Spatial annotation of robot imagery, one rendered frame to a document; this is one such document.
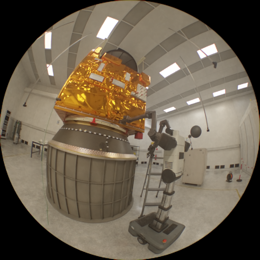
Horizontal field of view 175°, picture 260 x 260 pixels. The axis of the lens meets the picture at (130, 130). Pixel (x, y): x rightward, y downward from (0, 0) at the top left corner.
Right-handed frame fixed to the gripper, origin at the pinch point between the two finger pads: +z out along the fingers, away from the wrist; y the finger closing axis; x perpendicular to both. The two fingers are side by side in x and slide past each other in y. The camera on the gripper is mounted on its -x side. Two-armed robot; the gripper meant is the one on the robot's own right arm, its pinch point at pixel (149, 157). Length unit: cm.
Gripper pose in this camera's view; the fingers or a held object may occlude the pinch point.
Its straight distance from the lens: 151.1
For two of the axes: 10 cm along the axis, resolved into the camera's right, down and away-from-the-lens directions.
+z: -3.6, 9.1, 1.9
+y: -8.3, -2.2, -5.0
